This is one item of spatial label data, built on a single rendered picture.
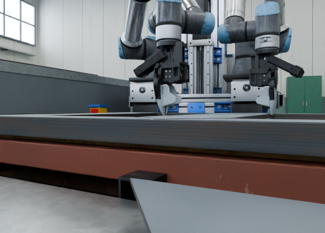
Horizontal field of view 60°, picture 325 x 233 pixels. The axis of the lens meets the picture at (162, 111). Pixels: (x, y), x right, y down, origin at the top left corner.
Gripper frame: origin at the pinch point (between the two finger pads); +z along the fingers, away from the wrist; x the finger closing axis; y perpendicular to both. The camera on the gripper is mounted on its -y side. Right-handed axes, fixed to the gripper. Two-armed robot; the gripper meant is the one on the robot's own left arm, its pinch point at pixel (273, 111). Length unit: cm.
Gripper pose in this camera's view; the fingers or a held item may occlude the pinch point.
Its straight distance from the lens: 99.1
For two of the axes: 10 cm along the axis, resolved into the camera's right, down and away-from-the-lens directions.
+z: 0.0, 10.0, 0.0
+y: -8.8, 0.0, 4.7
